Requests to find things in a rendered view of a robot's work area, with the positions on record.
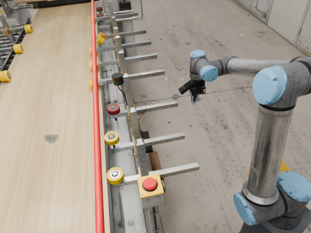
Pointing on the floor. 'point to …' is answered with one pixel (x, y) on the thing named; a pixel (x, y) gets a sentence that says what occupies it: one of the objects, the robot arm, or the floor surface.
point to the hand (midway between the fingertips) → (192, 103)
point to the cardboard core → (155, 161)
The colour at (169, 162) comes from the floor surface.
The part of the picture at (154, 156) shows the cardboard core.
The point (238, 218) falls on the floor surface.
